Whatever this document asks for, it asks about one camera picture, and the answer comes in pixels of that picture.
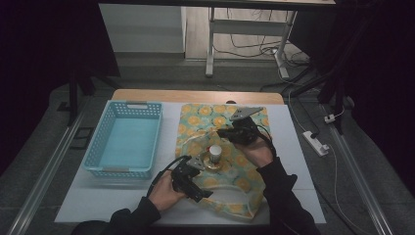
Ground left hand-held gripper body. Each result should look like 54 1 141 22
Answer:
170 155 207 199

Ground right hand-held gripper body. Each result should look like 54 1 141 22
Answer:
229 106 264 147

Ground small white-lidded jar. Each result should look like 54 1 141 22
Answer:
208 144 223 165

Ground orange fruit print bag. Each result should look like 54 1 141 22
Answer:
174 103 270 220

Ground light blue perforated plastic basket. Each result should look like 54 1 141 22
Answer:
81 100 163 181

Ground person's left hand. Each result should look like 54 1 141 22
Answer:
148 170 187 212

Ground person's right hand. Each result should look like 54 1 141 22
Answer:
242 136 275 169

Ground white power strip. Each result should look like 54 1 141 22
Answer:
301 130 331 158

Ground black metal stand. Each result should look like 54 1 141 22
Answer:
317 74 346 135
67 58 121 126

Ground white-framed desk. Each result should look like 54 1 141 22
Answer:
97 0 337 79

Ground white panel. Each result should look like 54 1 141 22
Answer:
98 3 187 54

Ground dark curtain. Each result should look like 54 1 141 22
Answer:
0 0 120 174
290 0 415 197

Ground left hand-held gripper black cable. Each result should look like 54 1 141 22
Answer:
146 154 193 197

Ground hand-held gripper black cable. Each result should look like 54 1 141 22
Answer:
146 154 193 197
257 124 278 158

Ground right hand-held gripper black cable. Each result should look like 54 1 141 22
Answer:
257 124 278 158

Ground tangled black floor cables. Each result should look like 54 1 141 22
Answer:
213 8 311 67

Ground white power strip cable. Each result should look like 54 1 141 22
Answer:
326 145 373 235

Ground metal floor rail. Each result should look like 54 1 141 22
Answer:
321 104 395 235
6 104 91 235

